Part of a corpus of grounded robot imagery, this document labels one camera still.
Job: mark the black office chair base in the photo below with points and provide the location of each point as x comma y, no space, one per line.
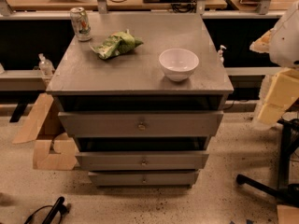
286,191

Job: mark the cardboard box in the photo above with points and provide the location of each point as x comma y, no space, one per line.
53,148

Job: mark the clear sanitizer bottle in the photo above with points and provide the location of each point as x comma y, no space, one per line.
45,66

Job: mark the grey top drawer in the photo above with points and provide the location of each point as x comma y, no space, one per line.
141,124

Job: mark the white pump bottle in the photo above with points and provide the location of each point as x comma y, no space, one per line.
221,51

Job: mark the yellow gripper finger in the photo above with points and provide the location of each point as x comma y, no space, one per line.
282,94

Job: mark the grey drawer cabinet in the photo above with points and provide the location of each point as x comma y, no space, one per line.
135,82

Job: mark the grey drawer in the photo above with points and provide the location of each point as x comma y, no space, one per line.
148,178
142,160
141,124

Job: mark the grey bottom drawer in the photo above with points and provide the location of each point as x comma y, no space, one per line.
148,178

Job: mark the green chip bag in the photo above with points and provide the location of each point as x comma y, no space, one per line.
116,44

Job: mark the soda can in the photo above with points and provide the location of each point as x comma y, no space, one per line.
80,23

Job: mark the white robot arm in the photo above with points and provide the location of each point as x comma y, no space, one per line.
282,44

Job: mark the white bowl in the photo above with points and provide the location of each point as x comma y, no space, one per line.
178,64

